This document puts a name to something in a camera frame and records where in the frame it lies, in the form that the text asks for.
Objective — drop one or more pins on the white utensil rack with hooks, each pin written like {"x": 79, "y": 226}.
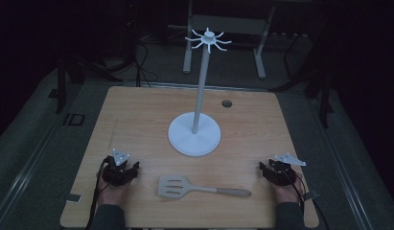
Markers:
{"x": 194, "y": 140}

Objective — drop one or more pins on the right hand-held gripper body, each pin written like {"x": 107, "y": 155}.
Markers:
{"x": 284, "y": 172}

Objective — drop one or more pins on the metal floor rail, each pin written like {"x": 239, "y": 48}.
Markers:
{"x": 28, "y": 166}
{"x": 185, "y": 85}
{"x": 341, "y": 172}

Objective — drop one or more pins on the person's left hand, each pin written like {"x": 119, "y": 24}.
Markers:
{"x": 113, "y": 193}

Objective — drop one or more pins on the black metal stand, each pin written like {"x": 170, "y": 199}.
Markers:
{"x": 324, "y": 96}
{"x": 62, "y": 80}

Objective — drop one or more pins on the grey tape tab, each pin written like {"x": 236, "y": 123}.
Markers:
{"x": 311, "y": 195}
{"x": 74, "y": 198}

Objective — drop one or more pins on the white metal table frame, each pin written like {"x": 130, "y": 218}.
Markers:
{"x": 228, "y": 25}

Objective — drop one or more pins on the person's right hand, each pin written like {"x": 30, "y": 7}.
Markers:
{"x": 286, "y": 193}

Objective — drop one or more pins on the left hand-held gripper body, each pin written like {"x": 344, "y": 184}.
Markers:
{"x": 118, "y": 171}

